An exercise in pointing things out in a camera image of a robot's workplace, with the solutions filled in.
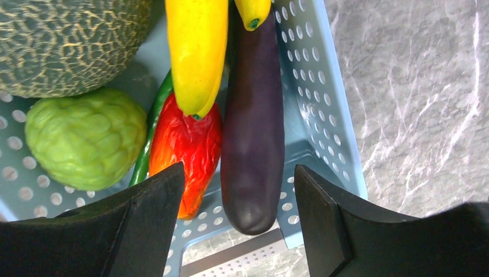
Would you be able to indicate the green netted melon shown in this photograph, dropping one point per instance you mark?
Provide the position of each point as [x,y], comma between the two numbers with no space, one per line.
[65,48]

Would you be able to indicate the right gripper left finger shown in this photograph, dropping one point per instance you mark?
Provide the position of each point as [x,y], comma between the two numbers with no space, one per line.
[126,234]

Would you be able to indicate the purple eggplant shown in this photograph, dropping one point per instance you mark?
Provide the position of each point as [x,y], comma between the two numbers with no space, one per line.
[253,141]

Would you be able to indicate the yellow banana bunch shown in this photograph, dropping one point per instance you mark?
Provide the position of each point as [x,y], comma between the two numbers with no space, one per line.
[197,38]

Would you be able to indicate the light green custard apple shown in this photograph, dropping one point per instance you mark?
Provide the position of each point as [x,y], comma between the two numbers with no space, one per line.
[89,141]

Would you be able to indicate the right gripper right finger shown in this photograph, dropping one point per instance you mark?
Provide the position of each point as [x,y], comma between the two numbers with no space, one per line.
[345,235]

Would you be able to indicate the green chili pepper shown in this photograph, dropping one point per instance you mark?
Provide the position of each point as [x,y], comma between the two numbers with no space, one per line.
[142,163]

